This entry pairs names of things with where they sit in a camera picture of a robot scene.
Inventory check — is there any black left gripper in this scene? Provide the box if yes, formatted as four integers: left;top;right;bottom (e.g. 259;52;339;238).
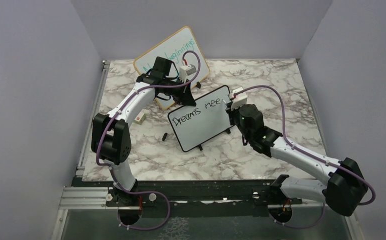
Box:
163;76;196;106

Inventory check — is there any black framed whiteboard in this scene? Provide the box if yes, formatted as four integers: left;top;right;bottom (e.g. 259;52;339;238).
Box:
167;85;232;152

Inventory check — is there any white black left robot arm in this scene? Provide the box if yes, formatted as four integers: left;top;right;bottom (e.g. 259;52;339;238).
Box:
91;56;201;206

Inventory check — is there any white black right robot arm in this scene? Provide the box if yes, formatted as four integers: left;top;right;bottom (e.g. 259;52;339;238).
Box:
226;103;369;217

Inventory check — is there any yellow framed whiteboard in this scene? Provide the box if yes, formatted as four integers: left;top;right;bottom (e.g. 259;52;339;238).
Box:
133;25;211;111

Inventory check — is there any black small-board stand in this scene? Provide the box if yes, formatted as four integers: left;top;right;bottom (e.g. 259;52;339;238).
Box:
196;128;231;151

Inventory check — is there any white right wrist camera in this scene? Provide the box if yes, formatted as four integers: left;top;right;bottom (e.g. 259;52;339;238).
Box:
228;87;248;111

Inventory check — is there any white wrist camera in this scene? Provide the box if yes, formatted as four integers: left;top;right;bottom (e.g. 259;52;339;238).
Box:
228;87;248;111
179;64;197;83

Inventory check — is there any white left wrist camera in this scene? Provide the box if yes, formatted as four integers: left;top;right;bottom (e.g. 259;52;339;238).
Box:
179;64;197;83

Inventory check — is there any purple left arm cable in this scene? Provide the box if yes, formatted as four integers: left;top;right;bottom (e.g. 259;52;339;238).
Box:
95;50;203;232

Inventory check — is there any black aluminium front base frame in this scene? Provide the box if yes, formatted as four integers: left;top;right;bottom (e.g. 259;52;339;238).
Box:
59;177;321;219

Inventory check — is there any aluminium side rail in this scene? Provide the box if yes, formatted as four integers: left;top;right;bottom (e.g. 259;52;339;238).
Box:
75;60;111;178

